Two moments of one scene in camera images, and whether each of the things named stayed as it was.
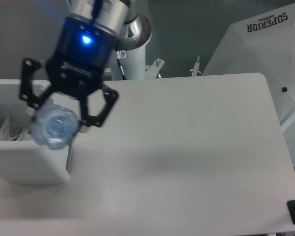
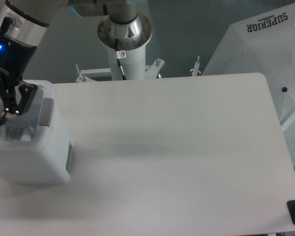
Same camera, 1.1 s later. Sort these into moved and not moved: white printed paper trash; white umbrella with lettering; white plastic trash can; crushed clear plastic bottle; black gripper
Moved: black gripper; crushed clear plastic bottle
Not moved: white printed paper trash; white plastic trash can; white umbrella with lettering
